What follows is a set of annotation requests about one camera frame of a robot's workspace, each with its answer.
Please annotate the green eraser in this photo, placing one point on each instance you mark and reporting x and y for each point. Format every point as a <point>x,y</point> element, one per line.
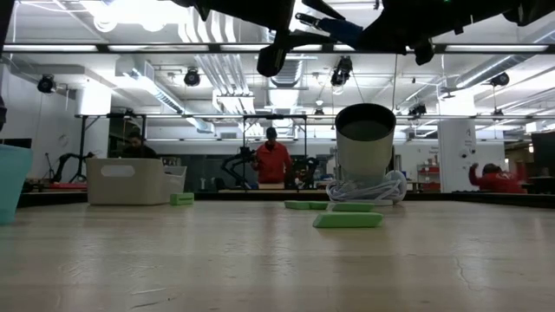
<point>182,199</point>
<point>297,205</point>
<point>353,207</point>
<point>347,220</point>
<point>319,205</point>

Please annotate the black ceiling spotlight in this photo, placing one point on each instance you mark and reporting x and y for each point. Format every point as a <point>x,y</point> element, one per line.
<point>500,79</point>
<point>192,77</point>
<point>341,71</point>
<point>46,84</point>
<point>417,110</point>

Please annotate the person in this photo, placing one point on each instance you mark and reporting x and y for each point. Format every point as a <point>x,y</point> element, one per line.
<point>498,182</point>
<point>272,162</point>
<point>139,151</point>

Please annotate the black aluminium table frame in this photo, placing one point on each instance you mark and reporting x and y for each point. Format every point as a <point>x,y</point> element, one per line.
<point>477,199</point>

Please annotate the red flat mat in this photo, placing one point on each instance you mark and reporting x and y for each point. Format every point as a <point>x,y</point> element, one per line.
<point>69,186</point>

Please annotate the grey cylindrical cup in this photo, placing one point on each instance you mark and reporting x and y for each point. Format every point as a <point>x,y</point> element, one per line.
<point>364,151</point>

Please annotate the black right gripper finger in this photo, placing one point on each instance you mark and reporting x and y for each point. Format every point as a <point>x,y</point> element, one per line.
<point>325,8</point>
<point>251,13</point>

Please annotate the black background workstation frame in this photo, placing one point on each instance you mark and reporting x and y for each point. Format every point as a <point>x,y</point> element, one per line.
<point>81,147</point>

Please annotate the red shelf cart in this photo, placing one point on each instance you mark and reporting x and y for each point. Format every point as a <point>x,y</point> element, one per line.
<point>429,186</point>

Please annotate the black background monitor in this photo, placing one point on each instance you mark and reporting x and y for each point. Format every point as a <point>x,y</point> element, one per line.
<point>544,154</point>

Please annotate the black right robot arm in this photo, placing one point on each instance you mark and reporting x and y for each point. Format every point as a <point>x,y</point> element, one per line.
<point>533,11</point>

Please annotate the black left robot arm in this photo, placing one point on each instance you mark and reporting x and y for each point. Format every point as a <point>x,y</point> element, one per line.
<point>3,17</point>

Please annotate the white translucent plastic bin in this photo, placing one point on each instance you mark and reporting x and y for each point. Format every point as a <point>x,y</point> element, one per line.
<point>130,186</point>

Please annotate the teal plastic cup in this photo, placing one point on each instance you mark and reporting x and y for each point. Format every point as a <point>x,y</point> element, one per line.
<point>13,186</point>

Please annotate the black wall screen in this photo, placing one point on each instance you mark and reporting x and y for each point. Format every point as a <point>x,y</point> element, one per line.
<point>15,143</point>

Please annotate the black horizontal rig crossbar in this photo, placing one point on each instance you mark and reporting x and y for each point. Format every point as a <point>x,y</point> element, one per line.
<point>173,48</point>

